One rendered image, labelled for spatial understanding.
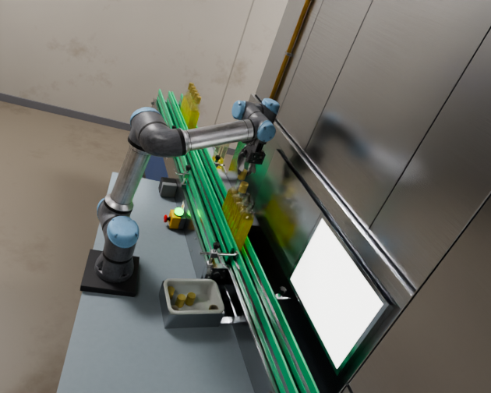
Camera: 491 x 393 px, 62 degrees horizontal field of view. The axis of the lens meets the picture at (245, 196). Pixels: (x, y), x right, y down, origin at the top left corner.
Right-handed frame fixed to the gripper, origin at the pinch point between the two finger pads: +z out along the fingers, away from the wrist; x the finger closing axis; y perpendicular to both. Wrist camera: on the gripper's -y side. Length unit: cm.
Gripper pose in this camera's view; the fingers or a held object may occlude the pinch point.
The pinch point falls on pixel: (243, 171)
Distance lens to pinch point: 183.9
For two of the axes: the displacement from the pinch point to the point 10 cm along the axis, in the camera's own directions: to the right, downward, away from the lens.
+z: -3.2, 8.1, 4.9
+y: 2.8, 5.7, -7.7
